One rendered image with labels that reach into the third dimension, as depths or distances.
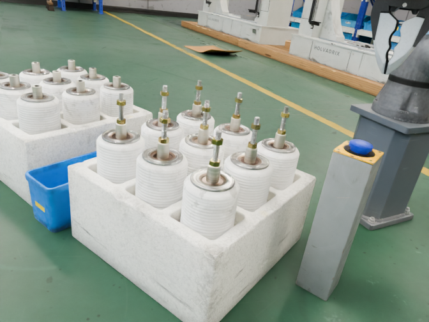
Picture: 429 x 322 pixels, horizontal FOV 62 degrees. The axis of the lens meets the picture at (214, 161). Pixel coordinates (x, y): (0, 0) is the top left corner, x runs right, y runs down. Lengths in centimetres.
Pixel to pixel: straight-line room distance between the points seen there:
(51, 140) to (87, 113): 13
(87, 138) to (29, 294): 42
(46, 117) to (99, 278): 42
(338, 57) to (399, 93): 218
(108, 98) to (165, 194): 50
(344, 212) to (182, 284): 31
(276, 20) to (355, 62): 137
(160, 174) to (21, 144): 41
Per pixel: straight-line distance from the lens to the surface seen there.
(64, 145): 97
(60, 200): 87
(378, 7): 65
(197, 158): 72
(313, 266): 77
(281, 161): 76
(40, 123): 96
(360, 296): 86
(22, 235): 92
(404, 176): 108
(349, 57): 311
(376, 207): 109
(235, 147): 81
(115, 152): 71
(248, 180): 66
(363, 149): 66
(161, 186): 65
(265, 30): 409
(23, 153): 95
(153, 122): 83
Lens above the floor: 54
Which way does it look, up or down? 25 degrees down
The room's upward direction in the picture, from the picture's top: 7 degrees clockwise
